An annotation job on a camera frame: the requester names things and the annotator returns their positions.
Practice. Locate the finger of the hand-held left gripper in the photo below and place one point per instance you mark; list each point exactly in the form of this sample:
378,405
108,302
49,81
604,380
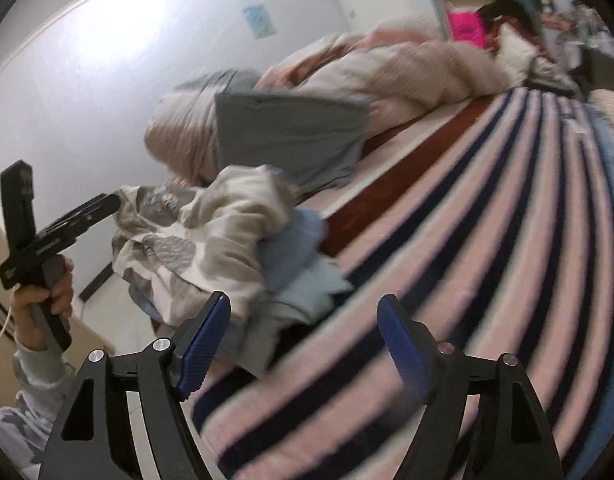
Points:
89,215

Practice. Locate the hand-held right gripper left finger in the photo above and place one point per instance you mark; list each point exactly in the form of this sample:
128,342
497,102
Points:
207,340

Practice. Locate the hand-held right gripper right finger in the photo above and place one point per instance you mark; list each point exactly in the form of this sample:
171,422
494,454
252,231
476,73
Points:
402,345

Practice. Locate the beige patterned pants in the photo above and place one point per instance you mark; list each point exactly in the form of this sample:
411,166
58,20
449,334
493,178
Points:
207,240

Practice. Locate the person's left forearm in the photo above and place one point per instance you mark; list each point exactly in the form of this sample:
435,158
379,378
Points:
27,410

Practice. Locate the person's left hand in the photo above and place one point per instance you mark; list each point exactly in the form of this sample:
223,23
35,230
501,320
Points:
57,295

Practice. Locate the striped blanket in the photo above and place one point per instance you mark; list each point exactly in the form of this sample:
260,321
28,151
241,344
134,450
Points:
462,260

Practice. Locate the light blue garment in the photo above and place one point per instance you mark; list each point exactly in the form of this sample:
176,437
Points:
297,260

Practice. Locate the grey cloth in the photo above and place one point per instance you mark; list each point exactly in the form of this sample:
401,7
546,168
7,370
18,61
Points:
292,135

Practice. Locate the pink striped quilt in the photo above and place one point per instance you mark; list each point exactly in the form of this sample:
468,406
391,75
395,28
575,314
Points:
412,70

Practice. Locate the white padded jacket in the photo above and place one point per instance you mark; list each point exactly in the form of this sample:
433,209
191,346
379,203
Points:
517,52

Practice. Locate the pink bag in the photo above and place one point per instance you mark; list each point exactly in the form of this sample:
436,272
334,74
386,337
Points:
466,26

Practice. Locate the black clothes pile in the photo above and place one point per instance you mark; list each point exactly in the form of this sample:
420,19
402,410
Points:
507,12

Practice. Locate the wall poster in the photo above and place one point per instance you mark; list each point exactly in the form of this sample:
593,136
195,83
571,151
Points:
259,21

